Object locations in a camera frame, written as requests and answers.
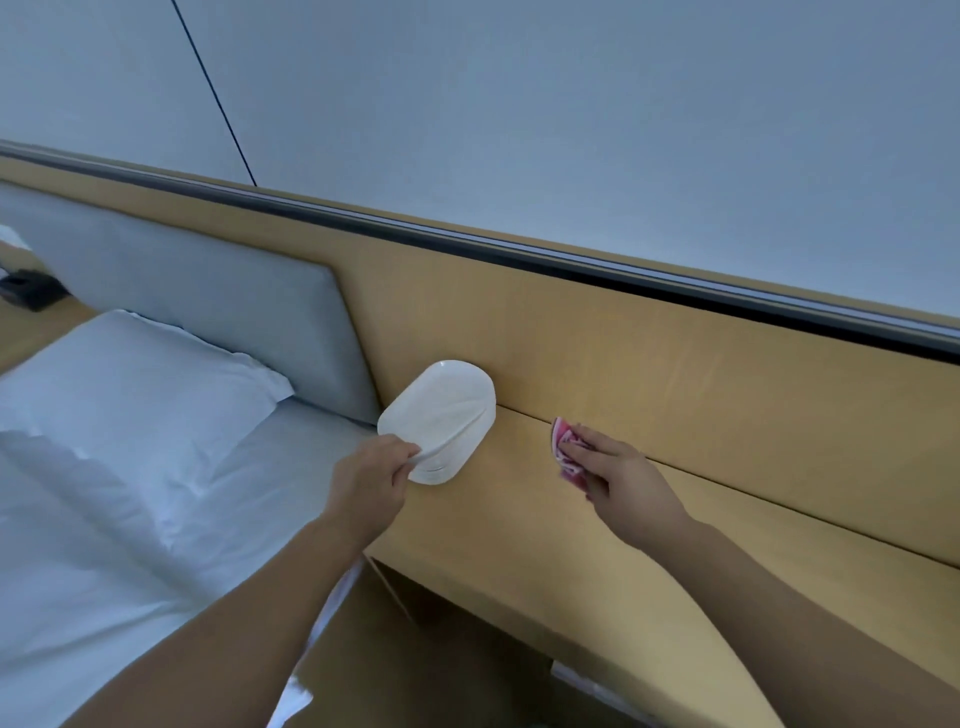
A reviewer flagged person's left hand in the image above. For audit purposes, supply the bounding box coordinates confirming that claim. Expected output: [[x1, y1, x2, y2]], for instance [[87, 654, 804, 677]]
[[322, 435, 425, 551]]

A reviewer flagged person's right hand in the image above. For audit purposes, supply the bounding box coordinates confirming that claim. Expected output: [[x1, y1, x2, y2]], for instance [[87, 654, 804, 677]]
[[558, 421, 696, 554]]

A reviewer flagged pink cleaning cloth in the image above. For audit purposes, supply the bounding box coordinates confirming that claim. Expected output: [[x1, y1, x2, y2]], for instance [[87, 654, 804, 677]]
[[549, 417, 590, 491]]

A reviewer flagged pile of white oblong plates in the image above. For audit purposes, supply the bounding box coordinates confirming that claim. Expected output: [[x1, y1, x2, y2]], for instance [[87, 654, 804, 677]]
[[408, 420, 498, 486]]

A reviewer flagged white glossy rectangular plate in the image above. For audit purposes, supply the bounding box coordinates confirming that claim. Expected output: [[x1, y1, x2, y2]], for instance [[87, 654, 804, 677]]
[[376, 358, 498, 461]]

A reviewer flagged person's right forearm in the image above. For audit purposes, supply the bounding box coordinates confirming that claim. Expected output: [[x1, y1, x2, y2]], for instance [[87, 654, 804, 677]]
[[652, 517, 960, 728]]

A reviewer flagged white bed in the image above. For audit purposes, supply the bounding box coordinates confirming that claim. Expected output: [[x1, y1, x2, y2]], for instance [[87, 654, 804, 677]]
[[0, 393, 380, 728]]

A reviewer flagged white pillow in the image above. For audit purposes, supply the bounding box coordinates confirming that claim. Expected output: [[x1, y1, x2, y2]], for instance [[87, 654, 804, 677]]
[[0, 309, 296, 504]]

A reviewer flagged grey upholstered headboard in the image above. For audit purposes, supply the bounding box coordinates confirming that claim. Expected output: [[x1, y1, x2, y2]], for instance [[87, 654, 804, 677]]
[[0, 183, 383, 426]]

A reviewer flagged wooden bedside table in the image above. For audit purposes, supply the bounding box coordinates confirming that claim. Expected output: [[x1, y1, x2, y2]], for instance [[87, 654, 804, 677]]
[[0, 294, 96, 374]]

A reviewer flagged black telephone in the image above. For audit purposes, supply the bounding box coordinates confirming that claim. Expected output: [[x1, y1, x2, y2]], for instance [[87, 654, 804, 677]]
[[0, 270, 71, 314]]

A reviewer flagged black wall rail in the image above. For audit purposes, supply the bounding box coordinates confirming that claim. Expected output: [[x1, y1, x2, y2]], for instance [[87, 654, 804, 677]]
[[0, 139, 960, 362]]

